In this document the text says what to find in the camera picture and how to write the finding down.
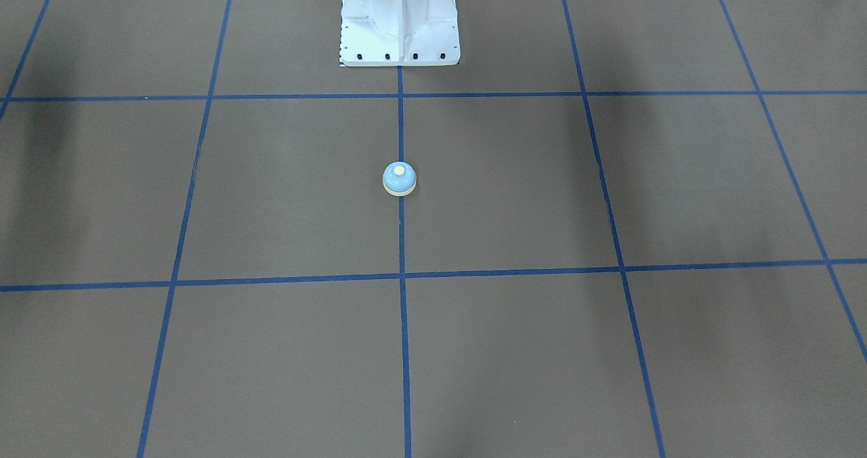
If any blue and cream bell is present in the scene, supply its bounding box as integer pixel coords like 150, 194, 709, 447
382, 161, 417, 196

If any white camera post with base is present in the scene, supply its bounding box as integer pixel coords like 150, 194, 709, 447
339, 0, 461, 67

